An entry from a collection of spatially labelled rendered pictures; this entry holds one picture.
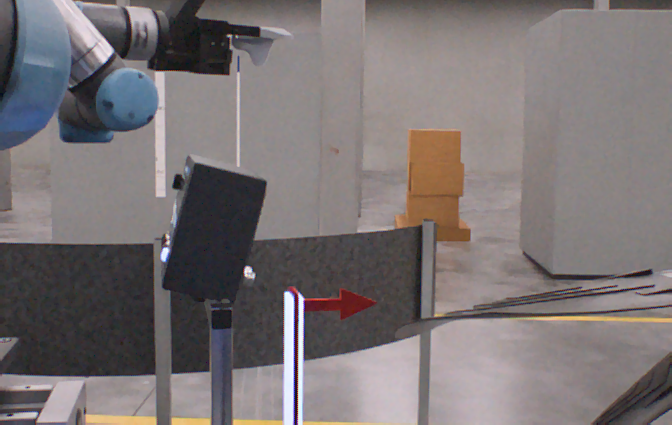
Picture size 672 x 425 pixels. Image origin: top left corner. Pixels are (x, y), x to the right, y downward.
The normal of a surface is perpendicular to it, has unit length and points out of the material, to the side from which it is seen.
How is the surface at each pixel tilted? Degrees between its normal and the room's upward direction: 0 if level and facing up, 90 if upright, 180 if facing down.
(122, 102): 90
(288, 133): 90
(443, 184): 90
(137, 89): 90
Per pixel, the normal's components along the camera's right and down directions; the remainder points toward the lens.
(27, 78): 0.94, 0.27
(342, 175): -0.04, 0.10
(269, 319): 0.40, 0.10
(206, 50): 0.57, 0.22
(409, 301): 0.74, 0.07
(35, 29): 0.95, -0.21
